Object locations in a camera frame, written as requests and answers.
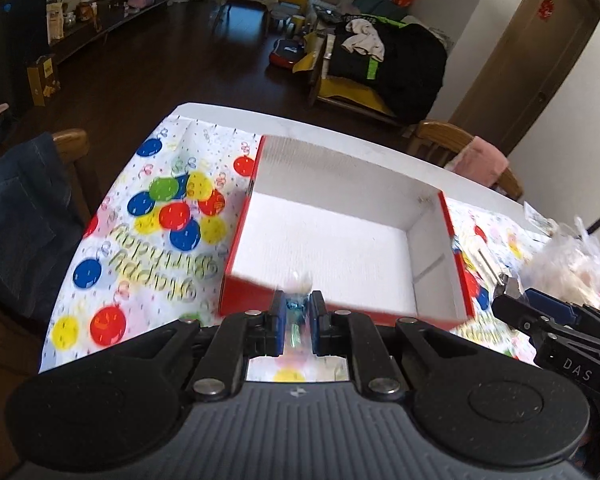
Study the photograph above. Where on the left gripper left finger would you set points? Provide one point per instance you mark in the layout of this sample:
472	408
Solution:
241	337

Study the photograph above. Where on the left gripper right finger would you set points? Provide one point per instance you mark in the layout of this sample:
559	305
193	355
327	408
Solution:
354	336

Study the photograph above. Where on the blue candy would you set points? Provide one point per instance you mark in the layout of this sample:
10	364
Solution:
297	294

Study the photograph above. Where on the clear bag of snacks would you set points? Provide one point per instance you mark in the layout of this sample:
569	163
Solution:
567	267

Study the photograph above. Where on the red cardboard box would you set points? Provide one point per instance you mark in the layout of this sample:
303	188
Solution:
368	238

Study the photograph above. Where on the balloon birthday tablecloth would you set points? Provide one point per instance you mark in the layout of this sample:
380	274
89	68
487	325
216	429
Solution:
157	249

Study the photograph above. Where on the pink cloth on chair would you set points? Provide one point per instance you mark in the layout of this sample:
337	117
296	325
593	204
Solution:
479	161

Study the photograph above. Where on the wooden chair far side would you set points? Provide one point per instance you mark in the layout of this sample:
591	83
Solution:
439	142

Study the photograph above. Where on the dark blue jeans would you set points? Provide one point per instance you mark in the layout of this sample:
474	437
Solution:
40	229

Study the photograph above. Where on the wooden chair with jeans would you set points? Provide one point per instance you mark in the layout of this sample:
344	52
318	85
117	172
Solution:
74	149

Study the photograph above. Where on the yellow wooden armchair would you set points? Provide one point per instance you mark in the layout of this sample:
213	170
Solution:
338	91

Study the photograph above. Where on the black clothes pile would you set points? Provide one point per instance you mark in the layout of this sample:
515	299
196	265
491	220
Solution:
409	76

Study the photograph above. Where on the red toy car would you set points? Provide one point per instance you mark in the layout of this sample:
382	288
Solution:
287	53

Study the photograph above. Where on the wooden door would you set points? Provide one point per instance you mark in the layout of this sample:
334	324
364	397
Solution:
535	54

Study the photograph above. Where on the white garment on pile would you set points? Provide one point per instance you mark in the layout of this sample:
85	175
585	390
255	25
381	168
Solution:
364	39

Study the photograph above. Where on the brown paper bag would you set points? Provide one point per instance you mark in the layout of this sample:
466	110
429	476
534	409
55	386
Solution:
43	80

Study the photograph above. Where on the dark tv console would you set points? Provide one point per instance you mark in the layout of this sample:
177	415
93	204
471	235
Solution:
109	15

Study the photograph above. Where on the black side cabinet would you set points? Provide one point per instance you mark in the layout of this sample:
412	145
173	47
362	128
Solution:
23	39

